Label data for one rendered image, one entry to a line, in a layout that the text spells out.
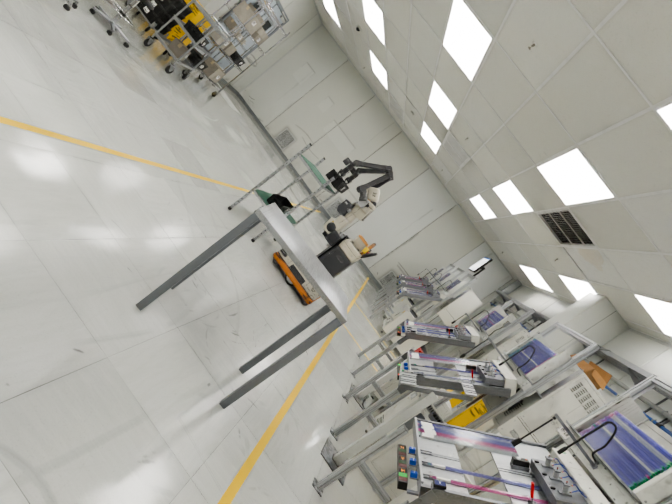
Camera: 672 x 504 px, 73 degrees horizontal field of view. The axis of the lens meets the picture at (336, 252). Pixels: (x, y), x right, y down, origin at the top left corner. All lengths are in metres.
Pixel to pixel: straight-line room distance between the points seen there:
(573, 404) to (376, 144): 9.67
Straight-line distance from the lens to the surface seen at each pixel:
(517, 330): 5.07
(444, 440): 2.56
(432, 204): 12.16
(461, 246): 12.22
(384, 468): 3.72
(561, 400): 3.67
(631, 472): 2.37
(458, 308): 8.16
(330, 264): 4.78
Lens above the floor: 1.25
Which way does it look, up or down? 8 degrees down
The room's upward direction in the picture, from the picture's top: 53 degrees clockwise
